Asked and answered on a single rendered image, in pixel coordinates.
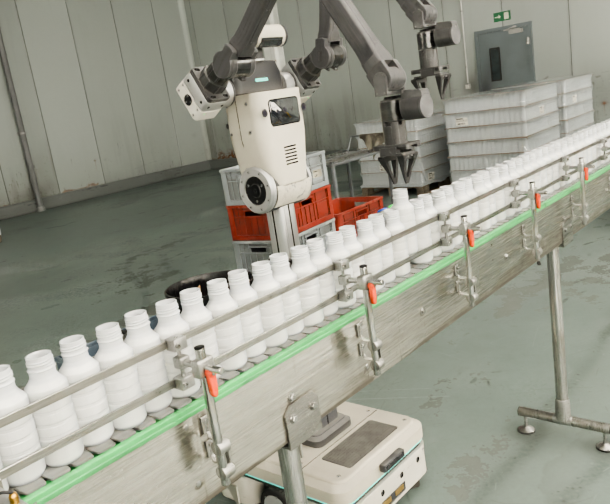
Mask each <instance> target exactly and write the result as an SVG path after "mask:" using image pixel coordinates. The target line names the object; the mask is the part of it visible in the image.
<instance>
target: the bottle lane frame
mask: <svg viewBox="0 0 610 504"><path fill-rule="evenodd" d="M608 173H610V164H609V165H607V166H605V167H604V168H602V169H600V170H598V171H597V172H595V173H593V174H591V175H589V176H588V177H589V179H588V181H586V180H585V195H586V203H587V204H588V205H589V207H588V208H587V215H588V216H589V220H588V221H587V225H588V224H589V223H590V222H592V221H593V220H594V219H596V218H597V217H599V216H600V215H601V214H603V213H604V212H605V211H607V210H608V209H610V191H609V187H608V184H609V183H610V181H609V180H608ZM571 195H573V197H574V199H573V201H574V203H575V204H581V192H580V181H579V182H577V183H576V184H574V185H572V186H570V187H569V188H567V189H565V190H563V191H562V192H560V193H558V194H556V195H554V196H553V197H551V198H549V199H547V200H546V201H544V202H542V203H541V208H540V209H538V208H537V206H536V208H537V222H538V233H539V234H540V235H541V237H542V238H541V240H540V248H542V251H543V252H542V254H540V259H541V258H542V257H544V256H545V255H546V254H548V253H549V252H551V251H552V250H553V249H555V248H556V247H557V246H559V245H560V244H562V230H561V227H562V222H564V221H565V220H567V219H568V218H571V219H572V224H573V235H574V234H575V233H577V232H578V231H579V230H581V229H582V228H583V227H585V226H586V225H582V221H581V220H580V218H575V217H574V216H572V215H571V207H574V215H575V216H582V211H581V209H580V206H574V205H573V204H571V198H570V196H571ZM523 224H524V226H525V234H526V235H533V229H532V215H531V209H530V210H528V211H526V212H524V213H523V214H521V215H519V216H518V217H516V218H514V219H512V220H510V221H509V222H507V223H504V225H502V226H499V227H498V228H497V229H493V231H491V232H489V233H488V234H486V235H484V236H482V237H481V238H479V239H476V240H475V241H474V243H475V244H474V247H470V253H471V264H472V274H473V276H475V277H476V279H477V283H476V284H475V288H476V293H477V294H478V299H477V300H476V301H475V306H477V305H478V304H479V303H481V302H482V301H483V300H485V299H486V298H488V297H489V296H490V295H492V294H493V293H494V292H496V291H497V290H499V289H500V288H501V287H503V286H504V285H505V284H507V283H508V282H509V281H511V280H512V279H514V278H515V277H516V276H518V275H519V274H520V273H522V272H523V271H525V270H526V269H527V268H529V267H530V266H531V265H533V264H534V263H536V262H537V261H538V260H540V259H535V258H534V255H533V254H532V251H530V250H526V249H525V248H523V243H522V239H523V238H525V240H526V247H527V248H534V243H533V241H532V240H531V237H525V236H524V235H522V230H521V225H523ZM456 264H458V267H459V269H458V271H459V276H460V277H466V267H465V257H464V247H463V248H461V249H460V250H457V251H456V252H454V253H452V254H451V255H449V256H447V257H444V259H442V260H440V261H437V263H435V264H433V265H431V266H429V267H428V268H426V269H424V270H422V271H421V272H419V273H417V274H414V276H412V277H410V278H409V279H406V280H405V281H403V282H402V283H399V284H398V283H397V284H398V285H396V286H395V287H393V288H389V290H388V291H386V292H384V293H380V295H379V296H377V303H376V304H372V308H373V315H374V323H375V330H376V338H379V339H380V340H381V341H382V344H383V345H382V347H381V354H382V358H383V359H384V361H385V366H384V367H383V368H381V375H382V374H383V373H385V372H386V371H388V370H389V369H390V368H392V367H393V366H394V365H396V364H397V363H399V362H400V361H401V360H403V359H404V358H405V357H407V356H408V355H409V354H411V353H412V352H414V351H415V350H416V349H418V348H419V347H420V346H422V345H423V344H425V343H426V342H427V341H429V340H430V339H431V338H433V337H434V336H436V335H437V334H438V333H440V332H441V331H442V330H444V329H445V328H446V327H448V326H449V325H451V324H452V323H453V322H455V321H456V320H457V319H459V318H460V317H462V316H463V315H464V314H466V313H467V312H468V311H470V310H471V309H473V308H474V307H475V306H474V307H470V306H469V302H468V301H467V300H466V295H460V294H459V292H456V284H455V282H456V281H457V280H459V281H460V291H461V292H462V293H468V288H467V286H466V285H465V280H461V279H458V277H457V276H455V274H454V265H456ZM359 322H361V323H362V331H363V337H364V338H367V339H369V335H368V328H367V320H366V313H365V305H364V304H361V306H359V307H358V308H356V309H354V310H351V312H349V313H347V314H345V315H343V316H340V318H338V319H337V320H335V321H333V322H330V324H328V325H326V326H324V327H323V328H318V330H317V331H316V332H314V333H312V334H310V335H307V337H305V338H303V339H302V340H300V341H297V342H296V341H294V344H293V345H291V346H289V347H287V348H286V349H281V350H282V351H280V352H279V353H277V354H275V355H273V356H268V359H266V360H265V361H263V362H261V363H259V364H254V367H252V368H251V369H249V370H247V371H245V372H240V375H238V376H237V377H235V378H233V379H231V380H229V381H225V380H223V381H224V382H225V383H224V384H222V385H221V386H219V387H218V396H217V397H214V398H215V403H216V409H217V414H218V419H219V424H220V429H221V434H222V437H226V438H227V439H229V440H230V441H231V449H230V454H231V459H232V462H233V463H234V464H235V468H236V472H235V474H233V475H232V476H231V477H230V480H231V484H233V483H234V482H235V481H237V480H238V479H240V478H241V477H242V476H244V475H245V474H246V473H248V472H249V471H251V470H252V469H253V468H255V467H256V466H257V465H259V464H260V463H261V462H263V461H264V460H266V459H267V458H268V457H270V456H271V455H272V454H274V453H275V452H277V451H278V450H279V449H281V448H282V447H283V446H285V445H286V444H288V439H287V433H286V427H285V421H284V414H285V411H286V408H287V405H289V404H290V403H292V402H293V401H295V400H296V399H298V398H299V397H301V396H302V395H304V394H305V393H307V392H308V391H313V392H314V393H315V394H316V395H318V401H319V407H320V414H321V419H322V418H323V417H325V416H326V415H327V414H329V413H330V412H331V411H333V410H334V409H335V408H337V407H338V406H340V405H341V404H342V403H344V402H345V401H346V400H348V399H349V398H351V397H352V396H353V395H355V394H356V393H357V392H359V391H360V390H362V389H363V388H364V387H366V386H367V385H368V384H370V383H371V382H372V381H374V380H375V379H377V378H378V377H379V376H381V375H379V376H375V375H374V373H373V370H372V369H371V367H370V362H371V361H369V360H365V359H364V358H363V356H360V354H359V346H358V343H360V342H362V340H361V338H360V337H357V332H356V324H358V323H359ZM172 409H174V408H172ZM206 414H207V410H206V405H205V400H204V395H203V396H201V397H200V398H198V399H192V402H191V403H189V404H187V405H186V406H184V407H182V408H180V409H174V412H173V413H172V414H170V415H168V416H166V417H164V418H163V419H160V420H159V419H155V421H156V422H155V423H154V424H152V425H150V426H149V427H147V428H145V429H143V430H141V431H140V430H135V431H136V434H135V435H133V436H131V437H129V438H128V439H126V440H124V441H122V442H117V441H114V442H115V444H116V445H115V446H114V447H112V448H110V449H108V450H107V451H105V452H103V453H101V454H94V453H92V454H93V456H94V458H92V459H91V460H89V461H87V462H85V463H84V464H82V465H80V466H78V467H72V466H69V467H70V469H71V471H70V472H68V473H66V474H64V475H63V476H61V477H59V478H57V479H56V480H54V481H50V480H45V481H46V485H45V486H43V487H42V488H40V489H38V490H36V491H34V492H33V493H31V494H29V495H22V494H20V495H19V496H20V499H21V500H23V501H25V502H26V503H28V504H205V503H207V502H208V501H209V500H211V499H212V498H214V497H215V496H216V495H218V494H219V493H220V492H222V491H223V490H225V489H226V488H227V487H229V486H230V485H231V484H230V485H228V486H222V485H221V480H220V478H219V477H218V476H217V474H216V468H217V467H218V465H217V463H214V462H213V461H212V458H211V457H209V458H208V457H207V453H206V448H205V443H204V442H205V441H206V440H208V437H207V434H206V433H205V434H203V433H202V428H201V423H200V418H201V417H202V416H204V415H206Z"/></svg>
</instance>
